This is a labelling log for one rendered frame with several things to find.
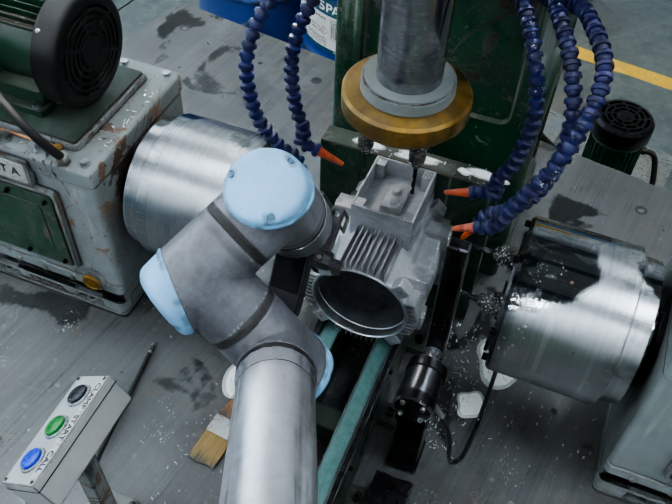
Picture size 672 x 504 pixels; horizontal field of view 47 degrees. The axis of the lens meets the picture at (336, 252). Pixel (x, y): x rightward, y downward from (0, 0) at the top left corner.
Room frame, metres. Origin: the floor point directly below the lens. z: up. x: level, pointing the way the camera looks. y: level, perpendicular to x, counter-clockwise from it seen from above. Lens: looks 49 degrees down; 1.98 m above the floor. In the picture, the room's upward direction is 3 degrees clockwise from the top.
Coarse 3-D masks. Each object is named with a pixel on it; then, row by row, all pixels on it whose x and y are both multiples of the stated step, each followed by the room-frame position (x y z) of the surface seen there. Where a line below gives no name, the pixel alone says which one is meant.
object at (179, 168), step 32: (160, 128) 0.96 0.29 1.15; (192, 128) 0.95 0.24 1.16; (224, 128) 0.97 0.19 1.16; (160, 160) 0.89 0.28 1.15; (192, 160) 0.89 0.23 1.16; (224, 160) 0.88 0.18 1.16; (128, 192) 0.87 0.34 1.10; (160, 192) 0.85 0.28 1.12; (192, 192) 0.84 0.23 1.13; (128, 224) 0.85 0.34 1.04; (160, 224) 0.82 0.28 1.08
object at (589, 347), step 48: (528, 240) 0.75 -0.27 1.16; (576, 240) 0.75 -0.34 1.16; (528, 288) 0.68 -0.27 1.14; (576, 288) 0.67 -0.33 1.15; (624, 288) 0.67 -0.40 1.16; (528, 336) 0.63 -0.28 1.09; (576, 336) 0.62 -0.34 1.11; (624, 336) 0.61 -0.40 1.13; (576, 384) 0.59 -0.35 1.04; (624, 384) 0.58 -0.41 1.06
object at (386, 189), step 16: (384, 160) 0.92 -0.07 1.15; (368, 176) 0.88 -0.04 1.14; (384, 176) 0.91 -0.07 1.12; (400, 176) 0.92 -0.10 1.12; (432, 176) 0.89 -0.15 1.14; (368, 192) 0.88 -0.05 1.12; (384, 192) 0.88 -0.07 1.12; (400, 192) 0.86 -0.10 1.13; (416, 192) 0.88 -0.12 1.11; (432, 192) 0.89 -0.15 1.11; (352, 208) 0.82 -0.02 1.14; (368, 208) 0.81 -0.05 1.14; (384, 208) 0.84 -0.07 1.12; (400, 208) 0.84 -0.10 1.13; (416, 208) 0.85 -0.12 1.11; (352, 224) 0.82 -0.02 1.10; (368, 224) 0.81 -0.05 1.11; (384, 224) 0.80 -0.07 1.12; (400, 224) 0.79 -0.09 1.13; (416, 224) 0.81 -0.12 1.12; (400, 240) 0.79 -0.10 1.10
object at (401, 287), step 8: (360, 184) 0.93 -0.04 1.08; (440, 200) 0.89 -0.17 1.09; (432, 208) 0.88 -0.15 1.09; (440, 208) 0.88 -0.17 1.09; (440, 216) 0.87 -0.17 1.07; (400, 280) 0.72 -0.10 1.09; (392, 288) 0.71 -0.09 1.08; (400, 288) 0.71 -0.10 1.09; (408, 288) 0.71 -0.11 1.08; (400, 296) 0.71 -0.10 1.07; (408, 296) 0.70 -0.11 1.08; (320, 312) 0.75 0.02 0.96; (392, 336) 0.71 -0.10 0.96; (400, 336) 0.71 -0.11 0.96; (392, 344) 0.71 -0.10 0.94
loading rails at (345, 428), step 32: (320, 320) 0.76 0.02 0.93; (384, 352) 0.71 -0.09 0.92; (416, 352) 0.78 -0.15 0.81; (384, 384) 0.65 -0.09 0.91; (320, 416) 0.63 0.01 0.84; (352, 416) 0.59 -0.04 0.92; (384, 416) 0.65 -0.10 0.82; (352, 448) 0.53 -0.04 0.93; (320, 480) 0.48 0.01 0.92; (352, 480) 0.53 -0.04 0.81
